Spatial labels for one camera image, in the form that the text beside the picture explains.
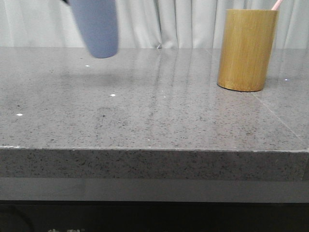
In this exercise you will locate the blue plastic cup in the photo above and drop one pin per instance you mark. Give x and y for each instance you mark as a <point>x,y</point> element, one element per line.
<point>98,26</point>

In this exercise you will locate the pink chopstick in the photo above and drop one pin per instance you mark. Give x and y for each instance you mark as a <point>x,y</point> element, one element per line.
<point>276,5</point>

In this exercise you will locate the white curtain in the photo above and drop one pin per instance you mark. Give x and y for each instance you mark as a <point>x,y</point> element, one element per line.
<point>147,23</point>

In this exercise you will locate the bamboo cylinder holder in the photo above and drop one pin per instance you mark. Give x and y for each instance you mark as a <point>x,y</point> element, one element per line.
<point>246,49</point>

